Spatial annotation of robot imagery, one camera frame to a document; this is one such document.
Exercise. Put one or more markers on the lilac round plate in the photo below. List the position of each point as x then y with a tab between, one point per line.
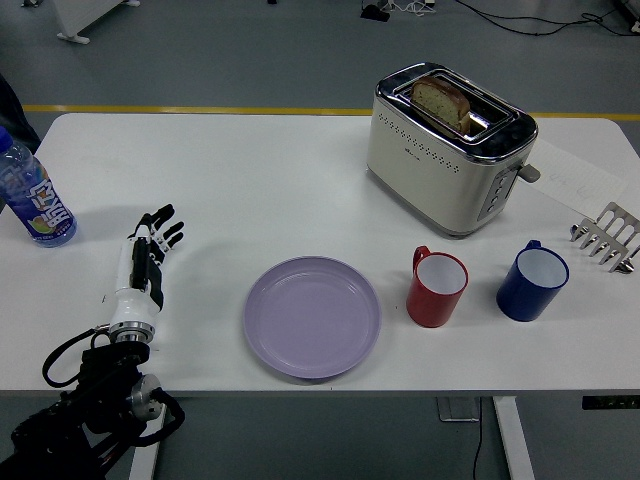
312	317

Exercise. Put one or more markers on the silver metal toast rack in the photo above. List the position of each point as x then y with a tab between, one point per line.
607	235

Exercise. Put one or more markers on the grey metal bracket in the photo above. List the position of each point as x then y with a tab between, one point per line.
457	409

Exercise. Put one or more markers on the blue mug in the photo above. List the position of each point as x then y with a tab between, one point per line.
530	285

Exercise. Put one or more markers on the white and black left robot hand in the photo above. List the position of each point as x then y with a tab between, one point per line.
145	280

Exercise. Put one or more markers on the red mug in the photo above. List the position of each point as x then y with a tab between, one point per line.
434	290

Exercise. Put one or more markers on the person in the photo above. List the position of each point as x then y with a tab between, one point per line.
12	117

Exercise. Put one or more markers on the brown bread slice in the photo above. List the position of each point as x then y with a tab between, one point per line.
440	104

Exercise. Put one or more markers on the black power adapter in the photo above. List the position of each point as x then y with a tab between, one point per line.
374	12

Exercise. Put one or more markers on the white paper sheet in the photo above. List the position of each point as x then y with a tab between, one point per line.
580	175

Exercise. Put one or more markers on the cream and chrome toaster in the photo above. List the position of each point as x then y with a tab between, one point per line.
445	165

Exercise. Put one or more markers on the blue labelled drink bottle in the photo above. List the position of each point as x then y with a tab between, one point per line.
31	195

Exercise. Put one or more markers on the white table leg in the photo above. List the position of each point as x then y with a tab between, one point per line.
512	440
145	462

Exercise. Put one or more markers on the black desk control panel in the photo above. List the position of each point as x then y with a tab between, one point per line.
611	402

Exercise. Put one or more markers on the white stand foot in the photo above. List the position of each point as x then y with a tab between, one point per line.
87	17

